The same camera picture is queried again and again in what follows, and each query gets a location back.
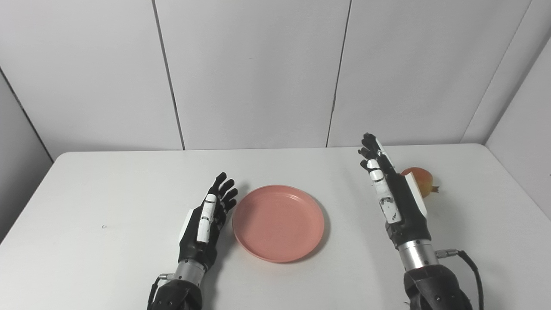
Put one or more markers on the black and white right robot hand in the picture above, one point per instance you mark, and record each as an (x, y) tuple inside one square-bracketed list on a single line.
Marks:
[(404, 211)]

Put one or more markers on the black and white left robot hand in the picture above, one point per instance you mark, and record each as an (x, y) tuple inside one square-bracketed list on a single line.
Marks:
[(202, 241)]

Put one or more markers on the red yellow pomegranate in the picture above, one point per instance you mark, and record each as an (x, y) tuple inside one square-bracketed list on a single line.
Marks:
[(426, 181)]

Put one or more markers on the pink round plate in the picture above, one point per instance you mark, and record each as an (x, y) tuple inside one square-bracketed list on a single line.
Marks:
[(278, 223)]

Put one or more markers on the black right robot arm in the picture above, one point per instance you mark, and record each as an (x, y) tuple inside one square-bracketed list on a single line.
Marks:
[(434, 284)]

